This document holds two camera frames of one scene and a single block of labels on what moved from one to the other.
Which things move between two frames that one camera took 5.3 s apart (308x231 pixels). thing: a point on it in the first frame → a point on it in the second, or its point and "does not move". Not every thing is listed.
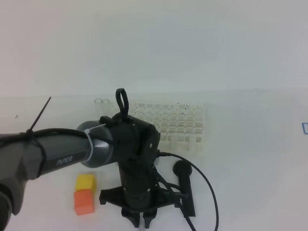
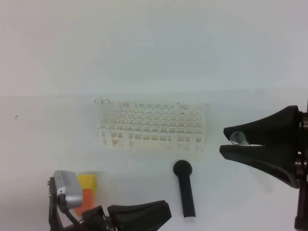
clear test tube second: [106, 108] does not move
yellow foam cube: [85, 182] does not move
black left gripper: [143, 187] → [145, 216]
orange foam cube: [83, 202] does not move
